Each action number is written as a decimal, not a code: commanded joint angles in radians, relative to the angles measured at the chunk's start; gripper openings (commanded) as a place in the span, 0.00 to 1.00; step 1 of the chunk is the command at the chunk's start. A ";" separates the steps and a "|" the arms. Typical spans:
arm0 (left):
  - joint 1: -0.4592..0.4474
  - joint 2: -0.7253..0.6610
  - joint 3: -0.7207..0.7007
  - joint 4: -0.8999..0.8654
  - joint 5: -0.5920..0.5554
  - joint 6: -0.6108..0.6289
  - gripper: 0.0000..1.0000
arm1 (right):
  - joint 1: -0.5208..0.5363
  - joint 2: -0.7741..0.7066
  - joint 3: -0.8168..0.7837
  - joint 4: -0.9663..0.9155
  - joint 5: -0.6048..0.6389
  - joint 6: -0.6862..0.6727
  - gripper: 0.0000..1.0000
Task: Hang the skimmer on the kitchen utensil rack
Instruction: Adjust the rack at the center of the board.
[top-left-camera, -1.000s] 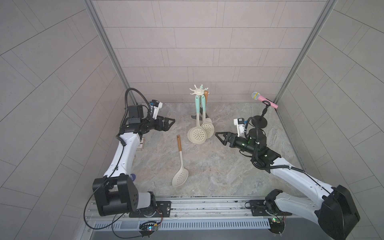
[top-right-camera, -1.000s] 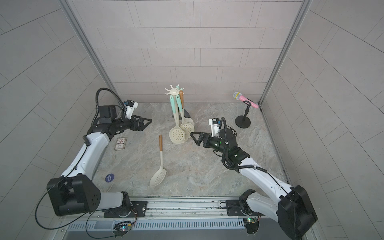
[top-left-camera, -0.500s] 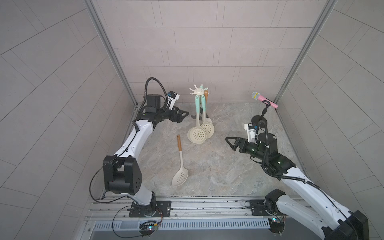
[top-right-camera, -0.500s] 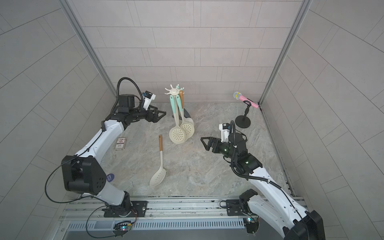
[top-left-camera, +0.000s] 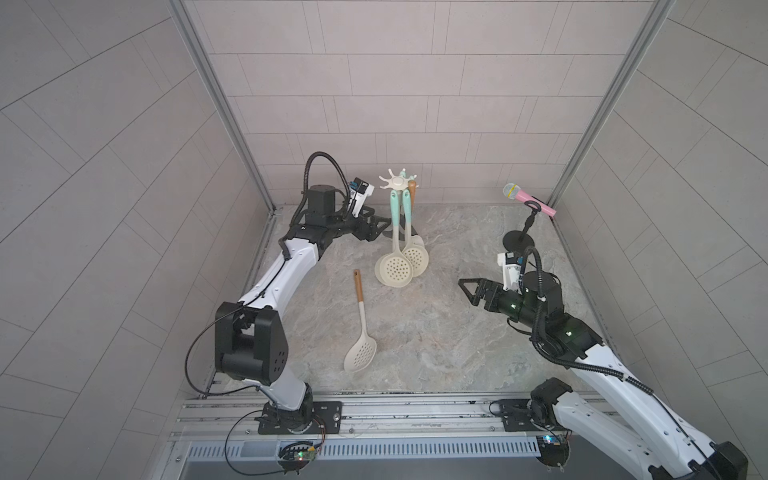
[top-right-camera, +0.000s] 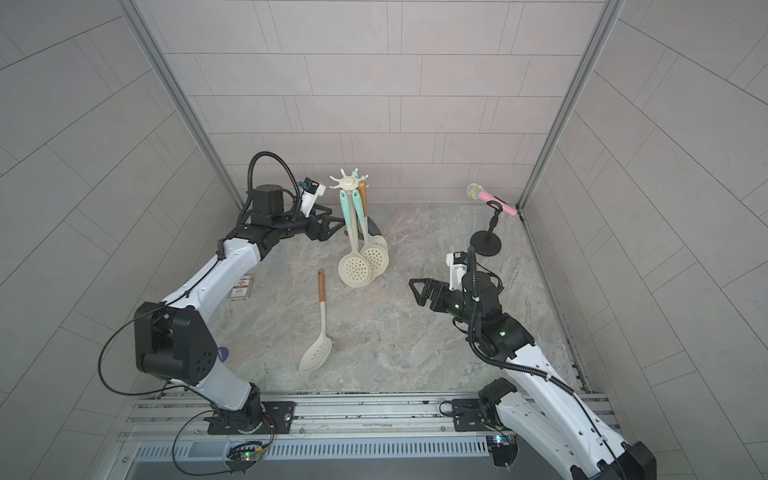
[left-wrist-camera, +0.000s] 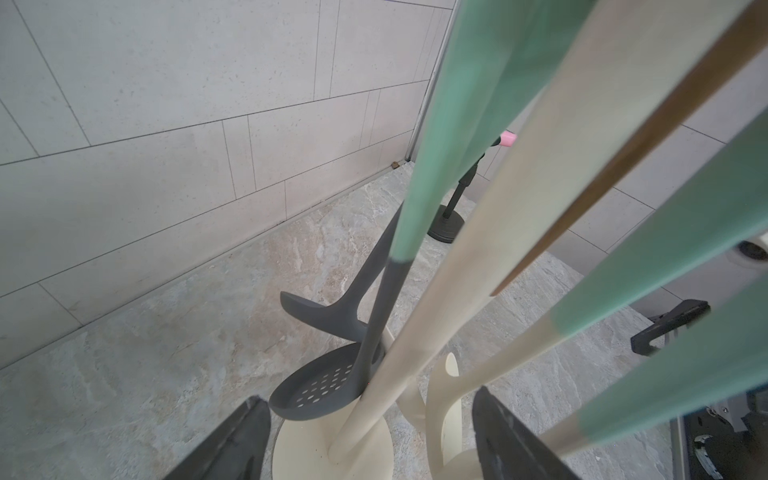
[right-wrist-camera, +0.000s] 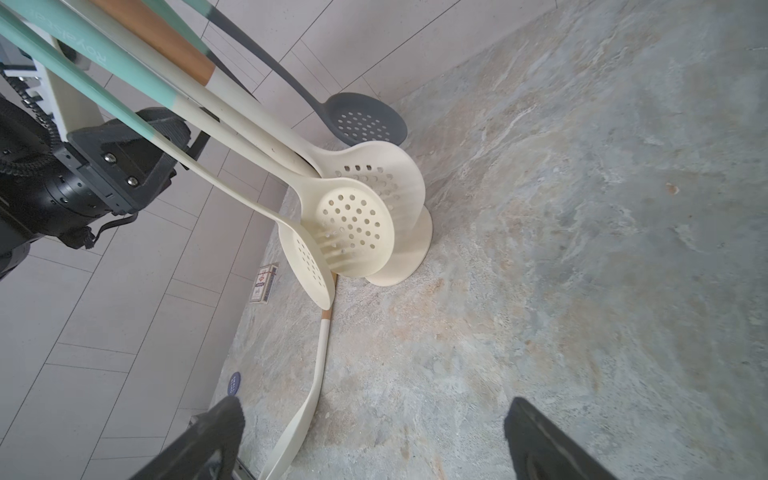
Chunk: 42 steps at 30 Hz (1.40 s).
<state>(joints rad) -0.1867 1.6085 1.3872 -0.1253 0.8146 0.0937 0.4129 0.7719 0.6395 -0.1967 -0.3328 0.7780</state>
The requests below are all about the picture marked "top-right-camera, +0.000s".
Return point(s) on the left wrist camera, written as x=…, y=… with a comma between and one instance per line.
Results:
x=311, y=190

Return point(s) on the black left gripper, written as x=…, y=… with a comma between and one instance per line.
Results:
x=320, y=234

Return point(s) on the blue round sticker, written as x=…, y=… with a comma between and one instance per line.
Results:
x=223, y=353

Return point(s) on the pink toy microphone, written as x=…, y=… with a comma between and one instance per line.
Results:
x=477, y=192

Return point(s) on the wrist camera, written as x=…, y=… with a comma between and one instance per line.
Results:
x=311, y=190
x=457, y=263

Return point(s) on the cream skimmer green handle bottom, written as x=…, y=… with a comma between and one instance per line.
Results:
x=353, y=268

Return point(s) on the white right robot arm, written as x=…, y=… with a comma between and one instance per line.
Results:
x=532, y=400

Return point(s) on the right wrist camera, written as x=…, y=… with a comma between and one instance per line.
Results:
x=457, y=263

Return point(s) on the cream skimmer green handle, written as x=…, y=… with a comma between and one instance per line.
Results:
x=353, y=268
x=376, y=255

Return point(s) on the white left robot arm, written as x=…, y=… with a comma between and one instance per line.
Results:
x=172, y=338

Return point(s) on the cream utensil rack stand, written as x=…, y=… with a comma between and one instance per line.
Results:
x=347, y=183

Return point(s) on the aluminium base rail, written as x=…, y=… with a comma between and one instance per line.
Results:
x=302, y=416

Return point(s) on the playing card box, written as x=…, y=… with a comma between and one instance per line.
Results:
x=242, y=289

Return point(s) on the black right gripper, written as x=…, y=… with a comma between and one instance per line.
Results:
x=433, y=285

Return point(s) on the black microphone stand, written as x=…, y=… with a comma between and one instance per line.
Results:
x=486, y=242

